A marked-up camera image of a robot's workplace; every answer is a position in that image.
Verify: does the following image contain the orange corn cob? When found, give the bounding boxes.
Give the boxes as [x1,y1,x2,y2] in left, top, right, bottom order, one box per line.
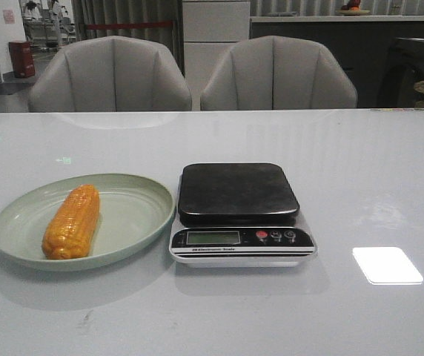
[42,184,100,260]

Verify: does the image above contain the black silver kitchen scale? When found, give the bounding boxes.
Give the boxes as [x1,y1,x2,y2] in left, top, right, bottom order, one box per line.
[169,162,318,268]

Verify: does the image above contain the grey upholstered chair right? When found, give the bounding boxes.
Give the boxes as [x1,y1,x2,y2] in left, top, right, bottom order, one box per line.
[200,36,357,111]

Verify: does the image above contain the grey upholstered chair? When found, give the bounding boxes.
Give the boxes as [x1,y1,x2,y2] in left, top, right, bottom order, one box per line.
[27,36,192,112]
[200,36,357,111]

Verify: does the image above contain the light green round plate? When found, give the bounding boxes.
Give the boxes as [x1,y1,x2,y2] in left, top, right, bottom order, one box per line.
[0,174,175,272]

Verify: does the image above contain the grey upholstered chair left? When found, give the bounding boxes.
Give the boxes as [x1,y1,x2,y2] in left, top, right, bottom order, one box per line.
[27,36,192,112]

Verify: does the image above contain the white drawer cabinet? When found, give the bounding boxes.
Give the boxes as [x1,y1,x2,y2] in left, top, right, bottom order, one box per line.
[182,1,250,98]

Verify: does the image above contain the dark kitchen counter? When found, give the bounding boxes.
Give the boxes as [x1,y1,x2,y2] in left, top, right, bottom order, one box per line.
[250,15,424,108]

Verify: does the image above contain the fruit bowl on counter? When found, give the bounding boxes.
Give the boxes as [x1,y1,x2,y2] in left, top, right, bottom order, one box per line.
[337,0,370,16]

